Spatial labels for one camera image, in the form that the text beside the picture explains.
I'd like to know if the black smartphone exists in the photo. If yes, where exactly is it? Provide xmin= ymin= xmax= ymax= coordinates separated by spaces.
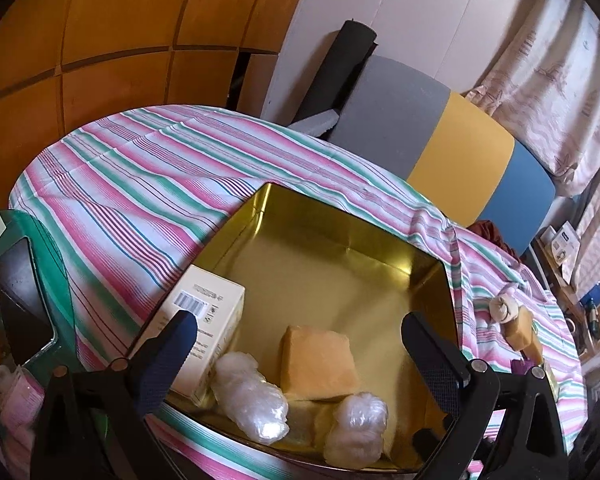
xmin=0 ymin=237 xmax=55 ymax=365

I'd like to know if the pink green striped tablecloth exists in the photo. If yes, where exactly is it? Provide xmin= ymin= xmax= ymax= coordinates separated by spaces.
xmin=8 ymin=104 xmax=589 ymax=480

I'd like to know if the white blue carton box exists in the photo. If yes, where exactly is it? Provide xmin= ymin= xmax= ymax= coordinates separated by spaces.
xmin=550 ymin=221 xmax=580 ymax=266

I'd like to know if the black rolled mat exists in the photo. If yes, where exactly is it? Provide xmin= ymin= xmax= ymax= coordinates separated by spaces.
xmin=294 ymin=20 xmax=377 ymax=122

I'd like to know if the orange wooden wardrobe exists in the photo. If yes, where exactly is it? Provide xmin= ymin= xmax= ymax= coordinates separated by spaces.
xmin=0 ymin=0 xmax=299 ymax=206

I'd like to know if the white plastic wrap bundle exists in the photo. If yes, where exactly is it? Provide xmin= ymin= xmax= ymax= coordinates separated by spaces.
xmin=211 ymin=352 xmax=289 ymax=445

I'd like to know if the wooden side desk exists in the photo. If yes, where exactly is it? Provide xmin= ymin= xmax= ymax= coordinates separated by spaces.
xmin=529 ymin=237 xmax=600 ymax=384

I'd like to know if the purple snack packet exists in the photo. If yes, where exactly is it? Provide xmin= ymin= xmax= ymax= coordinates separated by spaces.
xmin=510 ymin=359 xmax=535 ymax=376

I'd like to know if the blue container on desk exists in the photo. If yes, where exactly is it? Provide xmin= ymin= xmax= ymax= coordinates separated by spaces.
xmin=580 ymin=281 xmax=600 ymax=310

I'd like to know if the beige barcode carton box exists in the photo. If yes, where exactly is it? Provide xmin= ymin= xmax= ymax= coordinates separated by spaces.
xmin=131 ymin=266 xmax=246 ymax=408

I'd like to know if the pink patterned curtain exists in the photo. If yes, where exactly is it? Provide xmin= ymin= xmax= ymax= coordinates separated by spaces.
xmin=467 ymin=0 xmax=600 ymax=292

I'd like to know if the gold metal tin box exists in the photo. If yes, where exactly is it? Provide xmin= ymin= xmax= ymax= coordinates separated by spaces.
xmin=194 ymin=183 xmax=457 ymax=472

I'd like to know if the grey yellow blue chair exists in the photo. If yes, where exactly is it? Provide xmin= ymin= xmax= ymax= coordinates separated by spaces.
xmin=289 ymin=55 xmax=558 ymax=257

